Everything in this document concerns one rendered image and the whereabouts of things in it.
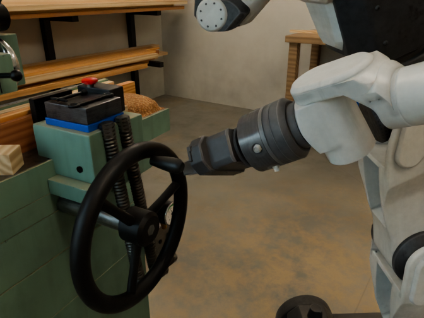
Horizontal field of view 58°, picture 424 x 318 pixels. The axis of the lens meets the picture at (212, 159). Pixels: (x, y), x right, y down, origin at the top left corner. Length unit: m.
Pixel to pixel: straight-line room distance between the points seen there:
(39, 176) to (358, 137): 0.52
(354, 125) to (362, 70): 0.08
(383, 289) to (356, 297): 0.64
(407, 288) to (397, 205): 0.20
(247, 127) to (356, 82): 0.16
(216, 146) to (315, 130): 0.15
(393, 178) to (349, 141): 0.34
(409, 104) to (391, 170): 0.40
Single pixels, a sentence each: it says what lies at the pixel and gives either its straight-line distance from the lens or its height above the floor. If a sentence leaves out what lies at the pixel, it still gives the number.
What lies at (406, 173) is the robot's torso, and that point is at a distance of 0.85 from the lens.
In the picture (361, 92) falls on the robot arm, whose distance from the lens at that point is 0.45.
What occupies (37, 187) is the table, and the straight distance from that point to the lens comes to 0.73.
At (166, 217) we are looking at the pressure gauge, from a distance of 0.96.
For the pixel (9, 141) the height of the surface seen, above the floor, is 0.93.
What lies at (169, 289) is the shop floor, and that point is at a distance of 1.75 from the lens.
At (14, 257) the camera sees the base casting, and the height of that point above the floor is 0.76.
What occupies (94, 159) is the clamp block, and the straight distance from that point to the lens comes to 0.67.
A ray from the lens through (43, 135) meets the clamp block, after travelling 0.73.
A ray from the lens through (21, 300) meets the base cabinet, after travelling 0.80.
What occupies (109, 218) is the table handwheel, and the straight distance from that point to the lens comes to 0.68.
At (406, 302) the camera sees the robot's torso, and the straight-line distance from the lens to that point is 1.03.
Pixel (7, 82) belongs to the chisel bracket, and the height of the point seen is 1.02.
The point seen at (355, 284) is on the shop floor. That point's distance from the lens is 1.87.
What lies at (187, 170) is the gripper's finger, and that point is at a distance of 0.64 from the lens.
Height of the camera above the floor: 1.17
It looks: 24 degrees down
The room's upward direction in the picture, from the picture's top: straight up
